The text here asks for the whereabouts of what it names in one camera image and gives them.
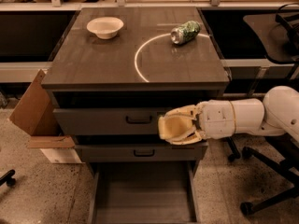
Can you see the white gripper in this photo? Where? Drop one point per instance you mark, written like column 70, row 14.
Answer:
column 216, row 119

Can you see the yellow sponge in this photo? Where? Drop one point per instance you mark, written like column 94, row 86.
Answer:
column 174, row 127

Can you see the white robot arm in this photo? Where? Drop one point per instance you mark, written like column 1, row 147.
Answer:
column 276, row 114

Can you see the grey middle drawer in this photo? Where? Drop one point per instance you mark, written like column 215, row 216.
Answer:
column 141, row 152

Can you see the grey drawer cabinet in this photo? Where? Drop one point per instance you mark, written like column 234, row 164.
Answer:
column 139, row 67

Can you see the grey open bottom drawer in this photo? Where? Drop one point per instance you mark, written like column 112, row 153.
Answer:
column 159, row 192

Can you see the grey top drawer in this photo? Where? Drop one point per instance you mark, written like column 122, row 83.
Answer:
column 109, row 121

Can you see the green soda can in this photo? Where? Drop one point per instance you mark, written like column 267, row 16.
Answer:
column 185, row 32

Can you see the black office chair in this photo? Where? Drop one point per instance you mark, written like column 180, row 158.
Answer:
column 286, row 146

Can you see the black side table stand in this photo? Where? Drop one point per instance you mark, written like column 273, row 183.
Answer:
column 272, row 35

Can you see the white bowl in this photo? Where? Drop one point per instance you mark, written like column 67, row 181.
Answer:
column 105, row 27

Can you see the brown cardboard box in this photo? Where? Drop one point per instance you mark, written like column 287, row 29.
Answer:
column 34, row 115

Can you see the black chair caster left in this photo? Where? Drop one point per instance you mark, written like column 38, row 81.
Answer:
column 8, row 179

